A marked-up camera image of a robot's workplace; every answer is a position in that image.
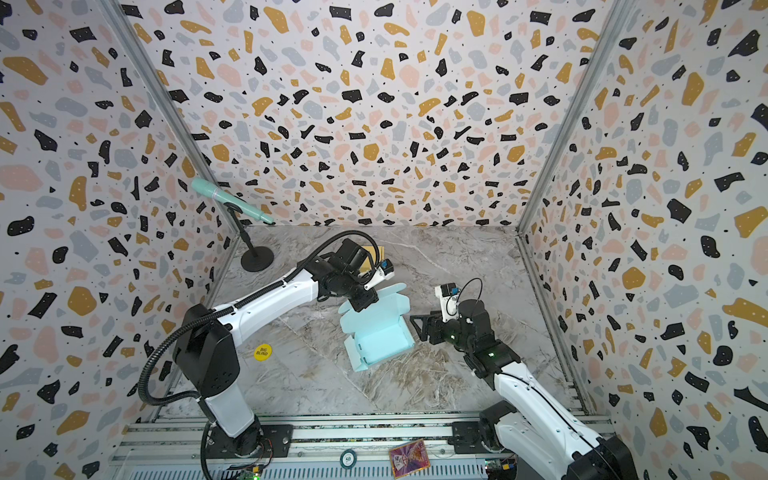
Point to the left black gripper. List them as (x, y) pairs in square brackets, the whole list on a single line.
[(362, 294)]

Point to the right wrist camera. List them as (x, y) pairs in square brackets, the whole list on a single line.
[(447, 295)]

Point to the round teal sticker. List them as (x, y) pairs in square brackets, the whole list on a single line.
[(348, 459)]

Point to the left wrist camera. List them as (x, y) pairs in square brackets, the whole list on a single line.
[(384, 271)]

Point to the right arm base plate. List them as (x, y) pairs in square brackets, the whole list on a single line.
[(484, 437)]

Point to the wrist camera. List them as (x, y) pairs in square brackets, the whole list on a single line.
[(384, 271), (447, 295)]

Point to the light blue paper box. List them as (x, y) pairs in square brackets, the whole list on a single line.
[(379, 332)]

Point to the yellow round sticker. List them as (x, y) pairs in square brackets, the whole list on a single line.
[(263, 352)]

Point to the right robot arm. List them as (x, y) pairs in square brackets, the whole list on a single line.
[(528, 421)]

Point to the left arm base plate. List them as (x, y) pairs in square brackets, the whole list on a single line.
[(270, 441)]

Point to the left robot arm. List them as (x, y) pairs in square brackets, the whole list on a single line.
[(206, 350)]

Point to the black microphone stand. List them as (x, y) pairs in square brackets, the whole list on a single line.
[(255, 258)]

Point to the yellow paper box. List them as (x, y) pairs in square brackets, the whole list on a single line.
[(372, 256)]

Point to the colourful card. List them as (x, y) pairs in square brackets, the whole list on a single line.
[(409, 458)]

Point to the mint green microphone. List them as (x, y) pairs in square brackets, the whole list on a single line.
[(216, 193)]

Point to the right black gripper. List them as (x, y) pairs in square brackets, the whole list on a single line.
[(435, 327)]

